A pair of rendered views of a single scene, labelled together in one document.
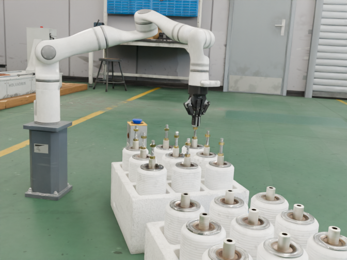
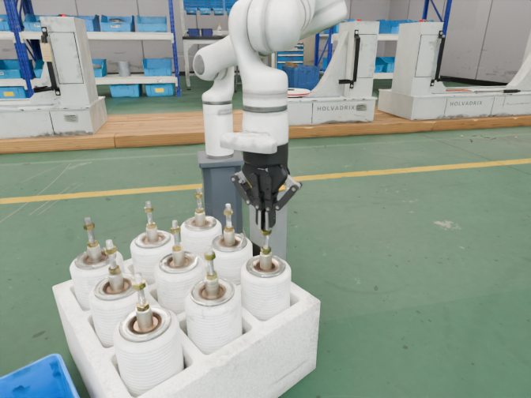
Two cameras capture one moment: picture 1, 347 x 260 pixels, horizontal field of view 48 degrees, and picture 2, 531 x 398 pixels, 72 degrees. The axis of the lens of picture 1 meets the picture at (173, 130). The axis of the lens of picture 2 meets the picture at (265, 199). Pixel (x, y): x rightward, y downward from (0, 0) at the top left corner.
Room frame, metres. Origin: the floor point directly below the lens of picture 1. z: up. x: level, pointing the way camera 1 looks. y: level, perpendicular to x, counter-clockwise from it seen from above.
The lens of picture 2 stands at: (1.26, -0.63, 0.64)
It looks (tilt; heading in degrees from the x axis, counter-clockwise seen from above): 23 degrees down; 69
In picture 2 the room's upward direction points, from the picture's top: straight up
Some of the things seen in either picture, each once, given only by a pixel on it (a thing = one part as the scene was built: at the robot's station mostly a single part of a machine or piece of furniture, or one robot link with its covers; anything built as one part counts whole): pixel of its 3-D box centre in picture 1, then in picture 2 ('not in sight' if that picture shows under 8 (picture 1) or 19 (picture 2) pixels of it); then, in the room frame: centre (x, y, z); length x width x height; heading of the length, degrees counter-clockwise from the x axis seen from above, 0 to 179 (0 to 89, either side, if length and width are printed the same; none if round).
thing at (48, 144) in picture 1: (48, 158); (222, 197); (1.54, 0.51, 0.15); 0.15 x 0.15 x 0.30; 81
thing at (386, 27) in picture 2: not in sight; (394, 27); (5.31, 4.32, 0.90); 0.50 x 0.38 x 0.21; 79
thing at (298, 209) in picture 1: (298, 212); not in sight; (0.84, -0.30, 0.26); 0.02 x 0.02 x 0.03
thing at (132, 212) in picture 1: (173, 198); (186, 328); (1.32, -0.01, 0.09); 0.39 x 0.39 x 0.18; 19
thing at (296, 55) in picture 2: not in sight; (285, 64); (3.93, 5.25, 0.35); 0.59 x 0.47 x 0.69; 81
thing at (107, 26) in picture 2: not in sight; (118, 24); (1.39, 4.94, 0.90); 0.50 x 0.38 x 0.21; 79
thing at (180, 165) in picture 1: (187, 165); (117, 287); (1.21, -0.05, 0.25); 0.08 x 0.08 x 0.01
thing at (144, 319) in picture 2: (220, 160); (144, 317); (1.24, -0.16, 0.26); 0.02 x 0.02 x 0.03
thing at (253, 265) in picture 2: (194, 146); (265, 266); (1.47, -0.08, 0.25); 0.08 x 0.08 x 0.01
